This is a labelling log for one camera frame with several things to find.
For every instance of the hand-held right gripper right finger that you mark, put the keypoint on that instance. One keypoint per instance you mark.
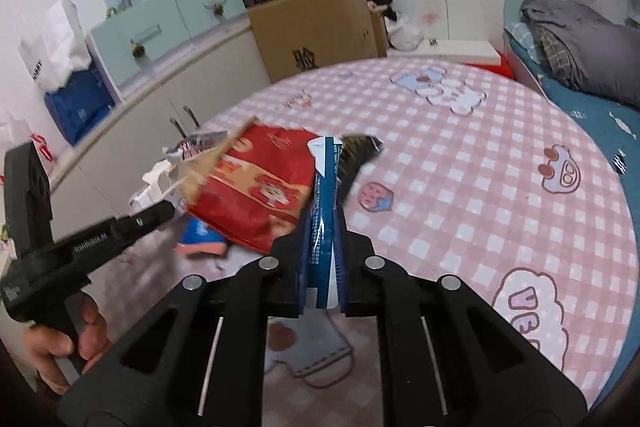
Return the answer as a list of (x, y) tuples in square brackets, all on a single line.
[(357, 282)]

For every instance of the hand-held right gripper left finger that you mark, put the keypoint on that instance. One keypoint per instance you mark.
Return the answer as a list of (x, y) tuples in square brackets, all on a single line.
[(285, 277)]

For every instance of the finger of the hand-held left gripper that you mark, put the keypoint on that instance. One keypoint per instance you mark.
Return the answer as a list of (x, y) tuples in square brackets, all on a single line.
[(150, 217)]

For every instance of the blue orange snack packet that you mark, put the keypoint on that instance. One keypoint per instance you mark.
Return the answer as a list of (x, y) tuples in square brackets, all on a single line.
[(200, 234)]

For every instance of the blue white wrapper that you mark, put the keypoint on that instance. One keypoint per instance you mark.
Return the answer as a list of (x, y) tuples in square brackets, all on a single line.
[(322, 207)]

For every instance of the red snack bag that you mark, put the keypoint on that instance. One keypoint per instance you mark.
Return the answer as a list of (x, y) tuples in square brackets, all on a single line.
[(255, 167)]

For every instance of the dark foil wrapper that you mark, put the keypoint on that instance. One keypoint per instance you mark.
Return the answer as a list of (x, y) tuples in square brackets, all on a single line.
[(360, 149)]

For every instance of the person's left hand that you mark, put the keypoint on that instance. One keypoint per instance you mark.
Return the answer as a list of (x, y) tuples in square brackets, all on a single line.
[(50, 357)]

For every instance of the white low cabinet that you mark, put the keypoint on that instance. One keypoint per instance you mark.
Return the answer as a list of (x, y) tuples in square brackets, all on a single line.
[(150, 107)]

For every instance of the blue woven bag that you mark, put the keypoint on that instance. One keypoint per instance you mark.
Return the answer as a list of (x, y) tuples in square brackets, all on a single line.
[(75, 102)]

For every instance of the white plastic bag red print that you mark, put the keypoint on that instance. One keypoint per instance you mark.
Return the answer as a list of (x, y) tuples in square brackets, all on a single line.
[(15, 127)]

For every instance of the pink checked tablecloth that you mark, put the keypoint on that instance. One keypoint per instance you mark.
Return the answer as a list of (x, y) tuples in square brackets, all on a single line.
[(450, 157)]

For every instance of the pine cone ornament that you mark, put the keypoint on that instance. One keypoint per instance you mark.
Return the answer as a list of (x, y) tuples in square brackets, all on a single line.
[(218, 10), (138, 49)]

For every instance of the white paper bag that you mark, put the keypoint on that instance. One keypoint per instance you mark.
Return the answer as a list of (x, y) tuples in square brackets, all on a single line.
[(60, 42)]

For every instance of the mint drawer cabinet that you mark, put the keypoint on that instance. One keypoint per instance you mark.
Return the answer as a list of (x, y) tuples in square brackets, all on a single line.
[(165, 17)]

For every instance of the large cardboard box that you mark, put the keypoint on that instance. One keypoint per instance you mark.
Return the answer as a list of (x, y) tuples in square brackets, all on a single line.
[(310, 32)]

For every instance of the small cardboard box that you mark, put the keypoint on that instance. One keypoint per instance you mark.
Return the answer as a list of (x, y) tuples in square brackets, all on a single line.
[(380, 32)]

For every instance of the white board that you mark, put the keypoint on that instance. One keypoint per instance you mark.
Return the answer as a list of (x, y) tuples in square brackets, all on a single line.
[(460, 52)]

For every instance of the crumpled white plastic bag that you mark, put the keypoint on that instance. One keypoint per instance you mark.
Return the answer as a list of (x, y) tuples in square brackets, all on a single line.
[(405, 34)]

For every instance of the red stool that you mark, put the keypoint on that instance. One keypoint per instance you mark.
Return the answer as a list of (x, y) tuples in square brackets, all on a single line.
[(505, 67)]

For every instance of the pink flower sticker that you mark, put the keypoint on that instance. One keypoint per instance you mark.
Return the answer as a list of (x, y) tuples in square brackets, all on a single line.
[(431, 18)]

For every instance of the teal candy print bedsheet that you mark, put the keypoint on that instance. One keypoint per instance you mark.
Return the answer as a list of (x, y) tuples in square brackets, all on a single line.
[(600, 122)]

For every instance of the blue checked pillow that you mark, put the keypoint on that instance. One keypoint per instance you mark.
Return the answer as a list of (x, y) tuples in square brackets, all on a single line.
[(522, 39)]

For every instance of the grey duvet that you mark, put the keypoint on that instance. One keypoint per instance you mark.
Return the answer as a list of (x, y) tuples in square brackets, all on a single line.
[(590, 37)]

